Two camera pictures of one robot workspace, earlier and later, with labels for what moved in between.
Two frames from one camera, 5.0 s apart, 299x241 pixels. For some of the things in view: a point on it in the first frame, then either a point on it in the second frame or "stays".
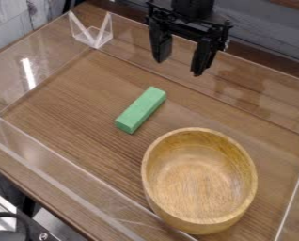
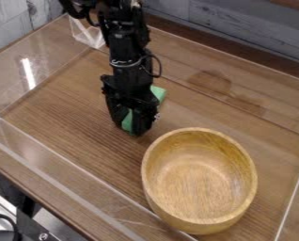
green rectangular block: (141, 109) stays
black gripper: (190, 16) → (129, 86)
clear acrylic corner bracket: (93, 36) stays
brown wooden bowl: (200, 179) stays
